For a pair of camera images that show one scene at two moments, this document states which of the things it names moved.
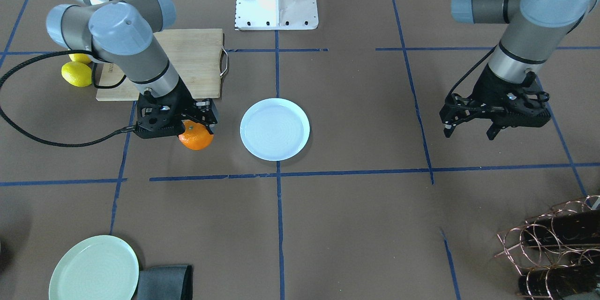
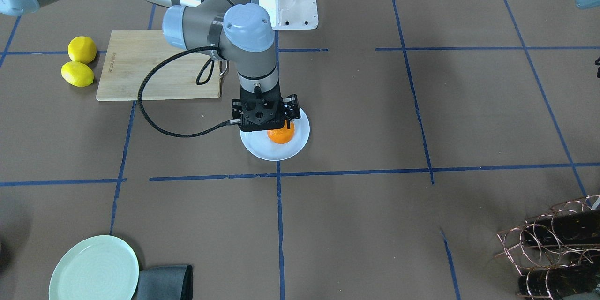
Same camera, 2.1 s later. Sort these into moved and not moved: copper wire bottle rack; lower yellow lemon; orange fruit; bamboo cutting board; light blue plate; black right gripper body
Moved: orange fruit; black right gripper body
Not moved: lower yellow lemon; copper wire bottle rack; bamboo cutting board; light blue plate
